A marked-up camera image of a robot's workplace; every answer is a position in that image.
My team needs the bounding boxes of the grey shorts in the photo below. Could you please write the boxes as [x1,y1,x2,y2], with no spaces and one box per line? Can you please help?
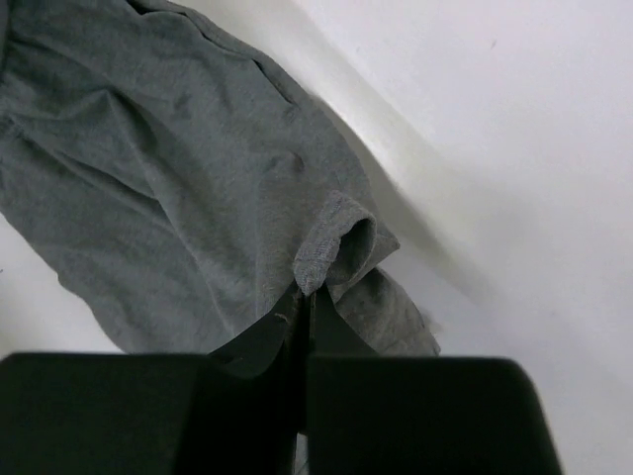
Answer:
[1,1,439,355]

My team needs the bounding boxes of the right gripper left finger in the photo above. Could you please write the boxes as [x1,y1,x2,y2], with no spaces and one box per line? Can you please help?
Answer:
[1,287,303,474]

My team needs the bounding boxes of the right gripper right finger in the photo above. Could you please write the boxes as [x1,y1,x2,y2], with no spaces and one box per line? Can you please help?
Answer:
[307,288,562,475]

